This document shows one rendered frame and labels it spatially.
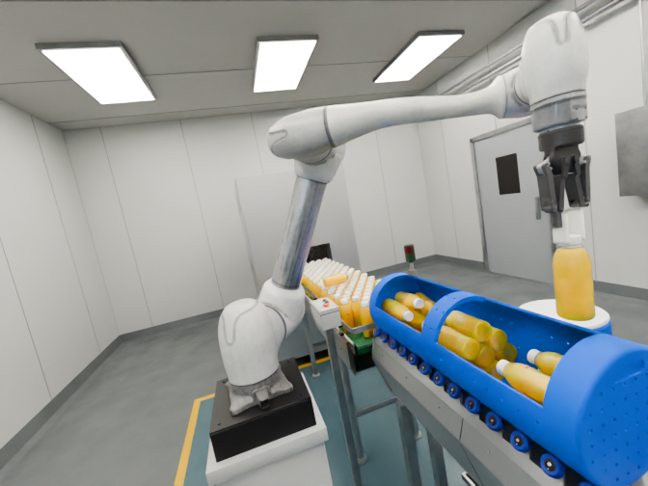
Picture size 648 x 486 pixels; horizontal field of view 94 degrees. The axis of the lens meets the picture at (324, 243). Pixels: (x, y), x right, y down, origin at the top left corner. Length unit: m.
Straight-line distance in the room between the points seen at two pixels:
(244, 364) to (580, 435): 0.74
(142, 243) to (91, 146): 1.63
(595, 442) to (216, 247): 5.22
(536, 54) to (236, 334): 0.93
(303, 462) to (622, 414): 0.73
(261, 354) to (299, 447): 0.26
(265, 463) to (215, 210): 4.82
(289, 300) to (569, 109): 0.85
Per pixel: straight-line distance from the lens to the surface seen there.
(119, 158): 5.85
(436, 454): 1.87
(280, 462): 1.01
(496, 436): 1.03
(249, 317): 0.91
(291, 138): 0.80
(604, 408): 0.81
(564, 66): 0.78
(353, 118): 0.77
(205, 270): 5.58
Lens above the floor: 1.60
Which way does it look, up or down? 7 degrees down
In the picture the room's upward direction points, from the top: 11 degrees counter-clockwise
